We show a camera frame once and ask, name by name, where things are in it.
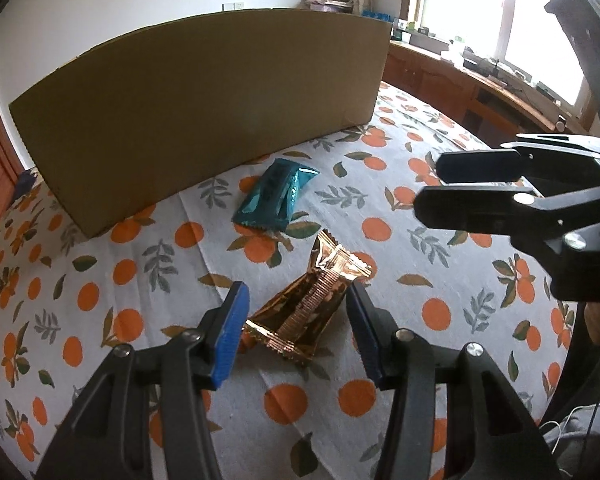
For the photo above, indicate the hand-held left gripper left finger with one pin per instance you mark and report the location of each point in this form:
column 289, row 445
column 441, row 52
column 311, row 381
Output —
column 230, row 335

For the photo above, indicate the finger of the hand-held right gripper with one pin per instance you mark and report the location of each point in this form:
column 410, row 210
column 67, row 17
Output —
column 460, row 207
column 480, row 166

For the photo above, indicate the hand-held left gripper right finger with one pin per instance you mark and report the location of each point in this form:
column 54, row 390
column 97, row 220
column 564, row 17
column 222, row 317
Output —
column 367, row 340

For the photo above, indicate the golden foil snack packet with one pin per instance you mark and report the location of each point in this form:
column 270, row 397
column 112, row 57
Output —
column 310, row 300

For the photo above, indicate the brown cardboard box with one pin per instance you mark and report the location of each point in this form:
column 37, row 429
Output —
column 205, row 110

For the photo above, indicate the long wooden cabinet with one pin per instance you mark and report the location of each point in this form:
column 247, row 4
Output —
column 430, row 80

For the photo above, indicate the clutter of small desk items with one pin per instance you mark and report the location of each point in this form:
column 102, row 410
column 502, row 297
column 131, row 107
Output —
column 480, row 62

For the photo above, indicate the orange fruit print bedsheet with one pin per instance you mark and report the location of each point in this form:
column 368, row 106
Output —
column 130, row 270

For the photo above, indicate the wood framed window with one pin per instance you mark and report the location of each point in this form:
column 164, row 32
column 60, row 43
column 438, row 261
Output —
column 480, row 10

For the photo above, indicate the teal foil snack packet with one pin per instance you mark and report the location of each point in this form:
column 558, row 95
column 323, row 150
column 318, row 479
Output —
column 275, row 192

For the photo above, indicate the teal small boxes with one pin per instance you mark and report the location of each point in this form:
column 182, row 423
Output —
column 376, row 15

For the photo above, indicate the stack of books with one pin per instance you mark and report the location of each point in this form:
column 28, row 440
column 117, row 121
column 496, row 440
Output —
column 330, row 5

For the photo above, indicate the grey cloth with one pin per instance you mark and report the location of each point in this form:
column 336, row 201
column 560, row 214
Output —
column 590, row 450

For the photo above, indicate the dark blue cloth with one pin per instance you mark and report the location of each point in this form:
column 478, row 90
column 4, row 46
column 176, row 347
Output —
column 26, row 185

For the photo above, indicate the white wall socket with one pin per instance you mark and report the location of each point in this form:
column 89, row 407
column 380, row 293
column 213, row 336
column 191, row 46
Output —
column 233, row 6

